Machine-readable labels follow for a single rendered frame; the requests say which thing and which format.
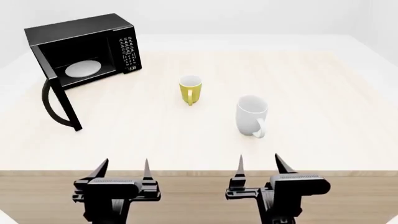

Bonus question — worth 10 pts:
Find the black microwave door with handle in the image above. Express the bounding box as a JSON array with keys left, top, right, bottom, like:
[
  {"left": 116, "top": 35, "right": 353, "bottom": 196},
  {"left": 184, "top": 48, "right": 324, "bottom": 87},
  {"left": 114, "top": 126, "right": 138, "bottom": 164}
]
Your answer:
[{"left": 30, "top": 45, "right": 83, "bottom": 133}]

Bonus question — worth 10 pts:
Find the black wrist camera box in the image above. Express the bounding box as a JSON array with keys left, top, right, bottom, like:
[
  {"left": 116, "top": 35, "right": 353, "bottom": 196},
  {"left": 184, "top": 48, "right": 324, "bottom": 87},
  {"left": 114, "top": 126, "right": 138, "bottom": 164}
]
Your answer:
[
  {"left": 86, "top": 177, "right": 141, "bottom": 199},
  {"left": 268, "top": 173, "right": 331, "bottom": 196}
]

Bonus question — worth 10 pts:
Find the yellow mug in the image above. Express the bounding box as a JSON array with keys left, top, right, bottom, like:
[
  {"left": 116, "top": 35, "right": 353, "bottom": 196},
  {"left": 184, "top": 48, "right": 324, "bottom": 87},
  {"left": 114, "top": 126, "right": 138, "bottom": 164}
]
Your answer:
[{"left": 178, "top": 75, "right": 203, "bottom": 106}]

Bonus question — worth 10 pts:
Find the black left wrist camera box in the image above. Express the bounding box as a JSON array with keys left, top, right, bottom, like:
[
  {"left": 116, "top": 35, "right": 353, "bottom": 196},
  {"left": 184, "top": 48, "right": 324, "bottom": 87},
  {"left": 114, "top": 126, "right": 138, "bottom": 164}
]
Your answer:
[{"left": 86, "top": 177, "right": 141, "bottom": 199}]

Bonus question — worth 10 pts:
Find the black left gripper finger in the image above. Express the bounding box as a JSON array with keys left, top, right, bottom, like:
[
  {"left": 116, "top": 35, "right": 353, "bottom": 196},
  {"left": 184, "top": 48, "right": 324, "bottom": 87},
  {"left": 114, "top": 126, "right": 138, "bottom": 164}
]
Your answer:
[
  {"left": 141, "top": 158, "right": 158, "bottom": 187},
  {"left": 73, "top": 158, "right": 109, "bottom": 188}
]

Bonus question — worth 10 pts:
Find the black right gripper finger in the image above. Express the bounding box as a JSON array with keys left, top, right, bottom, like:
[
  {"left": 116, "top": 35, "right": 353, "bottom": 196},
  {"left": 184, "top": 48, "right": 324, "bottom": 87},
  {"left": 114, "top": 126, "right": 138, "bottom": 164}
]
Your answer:
[
  {"left": 274, "top": 153, "right": 297, "bottom": 175},
  {"left": 229, "top": 154, "right": 248, "bottom": 190}
]

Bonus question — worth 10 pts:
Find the white glass turntable plate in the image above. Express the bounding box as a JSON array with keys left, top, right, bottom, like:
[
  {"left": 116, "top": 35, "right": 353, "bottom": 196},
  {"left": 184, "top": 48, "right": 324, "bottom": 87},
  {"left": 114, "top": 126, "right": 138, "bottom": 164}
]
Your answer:
[{"left": 64, "top": 60, "right": 103, "bottom": 78}]

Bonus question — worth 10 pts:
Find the black microwave oven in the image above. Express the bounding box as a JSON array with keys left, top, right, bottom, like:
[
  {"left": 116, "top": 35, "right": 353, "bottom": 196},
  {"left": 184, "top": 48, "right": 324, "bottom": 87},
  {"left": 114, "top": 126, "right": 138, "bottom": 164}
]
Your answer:
[{"left": 24, "top": 13, "right": 142, "bottom": 91}]

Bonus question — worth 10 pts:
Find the white mug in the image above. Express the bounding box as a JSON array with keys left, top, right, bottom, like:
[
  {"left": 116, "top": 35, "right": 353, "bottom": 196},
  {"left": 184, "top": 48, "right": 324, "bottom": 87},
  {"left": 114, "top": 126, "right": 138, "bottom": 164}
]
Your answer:
[{"left": 235, "top": 95, "right": 269, "bottom": 139}]

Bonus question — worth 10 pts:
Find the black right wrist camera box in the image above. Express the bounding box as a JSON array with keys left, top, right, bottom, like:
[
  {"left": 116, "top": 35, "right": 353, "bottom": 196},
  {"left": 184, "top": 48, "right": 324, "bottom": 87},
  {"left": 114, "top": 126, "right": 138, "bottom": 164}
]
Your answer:
[{"left": 268, "top": 173, "right": 331, "bottom": 196}]

